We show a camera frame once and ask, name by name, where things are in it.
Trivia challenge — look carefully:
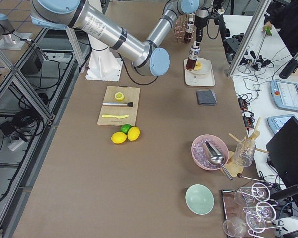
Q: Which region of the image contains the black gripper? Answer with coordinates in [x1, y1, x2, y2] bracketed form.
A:
[195, 15, 209, 46]

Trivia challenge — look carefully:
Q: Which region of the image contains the tea bottle dark liquid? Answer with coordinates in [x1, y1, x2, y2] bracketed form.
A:
[185, 41, 200, 71]

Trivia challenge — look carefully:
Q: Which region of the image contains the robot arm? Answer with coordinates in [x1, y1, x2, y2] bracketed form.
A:
[31, 0, 211, 76]

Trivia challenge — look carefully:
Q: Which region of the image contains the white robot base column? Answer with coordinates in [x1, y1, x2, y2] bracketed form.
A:
[86, 35, 122, 82]

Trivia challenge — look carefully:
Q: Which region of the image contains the cream serving tray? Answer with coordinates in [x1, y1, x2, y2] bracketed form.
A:
[183, 59, 215, 87]

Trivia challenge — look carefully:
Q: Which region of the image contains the white round plate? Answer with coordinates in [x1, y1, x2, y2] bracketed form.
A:
[189, 58, 212, 75]

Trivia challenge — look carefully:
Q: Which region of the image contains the glazed donut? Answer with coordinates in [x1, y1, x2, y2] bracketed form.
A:
[194, 61, 202, 71]

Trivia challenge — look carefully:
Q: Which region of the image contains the grey folded cloth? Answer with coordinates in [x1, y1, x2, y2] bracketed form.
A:
[196, 89, 217, 106]

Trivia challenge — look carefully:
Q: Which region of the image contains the black thermos bottle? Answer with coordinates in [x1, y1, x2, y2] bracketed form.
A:
[279, 52, 298, 79]

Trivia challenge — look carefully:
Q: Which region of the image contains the metal muddler rod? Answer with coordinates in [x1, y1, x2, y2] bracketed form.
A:
[102, 102, 134, 107]

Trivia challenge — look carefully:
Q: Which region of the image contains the half lemon slice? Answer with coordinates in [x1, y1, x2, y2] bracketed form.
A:
[114, 92, 125, 102]

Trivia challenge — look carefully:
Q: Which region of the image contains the blue teach pendant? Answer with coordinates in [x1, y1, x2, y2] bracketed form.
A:
[267, 114, 296, 134]
[270, 80, 298, 112]

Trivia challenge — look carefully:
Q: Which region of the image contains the wooden cutting board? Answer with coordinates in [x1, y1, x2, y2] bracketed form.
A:
[97, 86, 140, 126]

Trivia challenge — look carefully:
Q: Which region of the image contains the yellow plastic knife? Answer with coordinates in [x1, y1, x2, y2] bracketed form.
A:
[101, 114, 129, 119]

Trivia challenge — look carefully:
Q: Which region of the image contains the yellow lemon far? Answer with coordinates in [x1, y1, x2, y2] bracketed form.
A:
[127, 126, 140, 141]

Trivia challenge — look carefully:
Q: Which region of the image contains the yellow lemon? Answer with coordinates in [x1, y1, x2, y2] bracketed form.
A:
[127, 126, 140, 141]
[111, 131, 127, 144]

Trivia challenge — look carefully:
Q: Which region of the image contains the green lime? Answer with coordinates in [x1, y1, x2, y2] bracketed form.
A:
[120, 124, 132, 134]

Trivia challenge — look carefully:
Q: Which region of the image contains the clear ice cubes pile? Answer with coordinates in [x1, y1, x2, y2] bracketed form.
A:
[192, 139, 228, 169]

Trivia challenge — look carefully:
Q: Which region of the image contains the pink bowl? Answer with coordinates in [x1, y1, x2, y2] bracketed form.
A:
[191, 134, 230, 172]

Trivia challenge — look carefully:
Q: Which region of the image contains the clear glass mug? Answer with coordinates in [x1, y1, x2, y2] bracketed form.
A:
[233, 139, 256, 167]

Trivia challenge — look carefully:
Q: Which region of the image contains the metal ice scoop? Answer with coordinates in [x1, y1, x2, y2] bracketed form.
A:
[204, 141, 233, 180]

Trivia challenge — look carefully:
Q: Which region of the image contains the yellow lemon near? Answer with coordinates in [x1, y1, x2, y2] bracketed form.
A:
[111, 131, 127, 144]

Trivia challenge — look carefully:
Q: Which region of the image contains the wooden mug tree stand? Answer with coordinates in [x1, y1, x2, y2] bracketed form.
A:
[229, 117, 268, 177]

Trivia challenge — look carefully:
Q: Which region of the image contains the black monitor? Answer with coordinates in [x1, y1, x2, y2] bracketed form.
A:
[266, 117, 298, 197]

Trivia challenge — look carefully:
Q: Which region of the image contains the mint green bowl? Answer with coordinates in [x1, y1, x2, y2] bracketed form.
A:
[185, 184, 214, 215]

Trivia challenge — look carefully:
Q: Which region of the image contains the wine glass upper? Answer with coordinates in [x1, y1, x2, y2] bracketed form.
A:
[234, 182, 270, 206]

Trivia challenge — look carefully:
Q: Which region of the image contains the wine glass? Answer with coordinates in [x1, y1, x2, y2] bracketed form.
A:
[243, 202, 277, 222]
[223, 211, 266, 238]
[234, 182, 270, 206]

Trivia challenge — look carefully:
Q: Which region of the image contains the wine glass middle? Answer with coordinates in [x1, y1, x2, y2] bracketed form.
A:
[243, 202, 277, 222]

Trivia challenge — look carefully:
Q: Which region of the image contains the wine glass lower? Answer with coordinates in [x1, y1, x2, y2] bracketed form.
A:
[223, 211, 266, 238]

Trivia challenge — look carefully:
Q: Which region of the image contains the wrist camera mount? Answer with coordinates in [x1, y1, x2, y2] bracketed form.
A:
[208, 12, 223, 25]

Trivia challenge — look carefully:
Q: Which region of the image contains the copper wire bottle rack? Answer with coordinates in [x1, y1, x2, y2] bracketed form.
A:
[173, 14, 195, 43]

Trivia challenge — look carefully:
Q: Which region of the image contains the aluminium frame post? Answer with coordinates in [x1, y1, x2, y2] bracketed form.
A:
[227, 0, 271, 78]

